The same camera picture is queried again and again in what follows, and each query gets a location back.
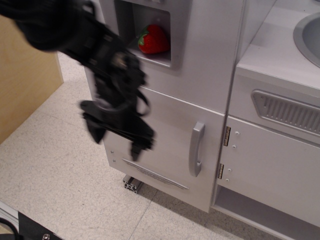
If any white right cabinet door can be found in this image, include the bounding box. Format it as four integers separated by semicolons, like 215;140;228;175
217;117;320;226

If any white low fridge door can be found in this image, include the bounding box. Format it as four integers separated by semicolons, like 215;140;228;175
103;87;225;212

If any grey vent panel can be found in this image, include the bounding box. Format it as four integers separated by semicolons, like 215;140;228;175
251;89;320;136

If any brass hinge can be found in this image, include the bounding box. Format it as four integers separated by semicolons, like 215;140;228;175
223;126;231;147
217;163;224;179

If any aluminium extrusion foot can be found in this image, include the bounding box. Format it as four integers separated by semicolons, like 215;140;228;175
122;174;144;194

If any upper brass hinge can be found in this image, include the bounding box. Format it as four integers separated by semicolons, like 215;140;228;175
223;126;231;147

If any plywood panel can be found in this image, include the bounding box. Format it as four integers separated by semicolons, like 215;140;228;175
0;16;63;142

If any grey fridge door handle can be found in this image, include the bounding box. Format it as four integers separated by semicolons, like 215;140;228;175
188;121;205;177

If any red toy strawberry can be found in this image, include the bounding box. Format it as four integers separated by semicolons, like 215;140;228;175
138;24;171;54

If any aluminium rail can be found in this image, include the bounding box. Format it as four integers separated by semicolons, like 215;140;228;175
0;201;19;231

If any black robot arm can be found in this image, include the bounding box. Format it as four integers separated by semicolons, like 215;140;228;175
0;0;154;161

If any grey ice dispenser recess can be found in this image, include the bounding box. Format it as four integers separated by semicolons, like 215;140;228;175
100;0;192;68

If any white toy fridge cabinet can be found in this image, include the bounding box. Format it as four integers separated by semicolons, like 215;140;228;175
82;0;277;116

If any black cable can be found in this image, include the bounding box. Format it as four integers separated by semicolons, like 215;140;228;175
0;216;21;240

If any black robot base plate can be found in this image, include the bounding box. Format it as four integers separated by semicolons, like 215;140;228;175
18;212;63;240

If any grey toy sink basin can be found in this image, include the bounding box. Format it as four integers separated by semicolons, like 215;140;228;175
293;12;320;68

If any lower brass hinge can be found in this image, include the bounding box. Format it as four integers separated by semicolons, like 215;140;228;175
217;163;224;179

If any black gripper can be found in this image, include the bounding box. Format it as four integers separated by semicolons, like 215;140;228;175
79;94;155;162

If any white toy kitchen counter unit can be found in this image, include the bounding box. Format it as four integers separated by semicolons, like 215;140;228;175
213;0;320;240

